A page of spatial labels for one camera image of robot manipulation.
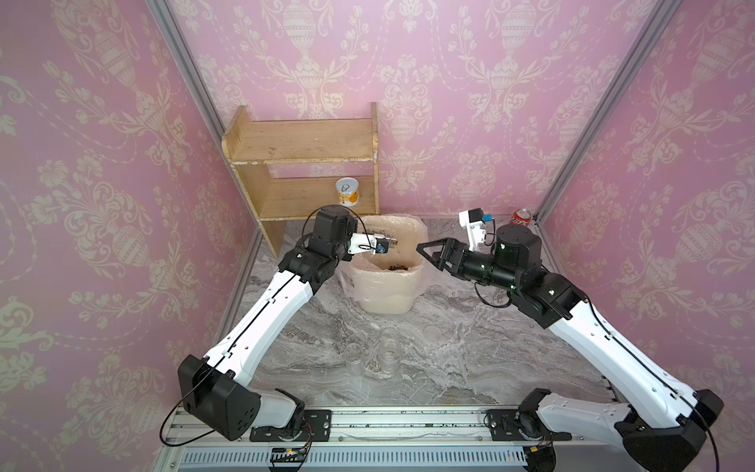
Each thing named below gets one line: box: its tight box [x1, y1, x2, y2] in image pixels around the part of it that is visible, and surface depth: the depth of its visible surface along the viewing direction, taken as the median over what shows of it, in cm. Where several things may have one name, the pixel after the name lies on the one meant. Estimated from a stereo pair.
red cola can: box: [510, 207, 531, 227], surface depth 109 cm
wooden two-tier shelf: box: [221, 102, 381, 258], surface depth 87 cm
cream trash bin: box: [350, 214, 427, 315], surface depth 81 cm
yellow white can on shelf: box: [335, 177, 360, 208], surface depth 96 cm
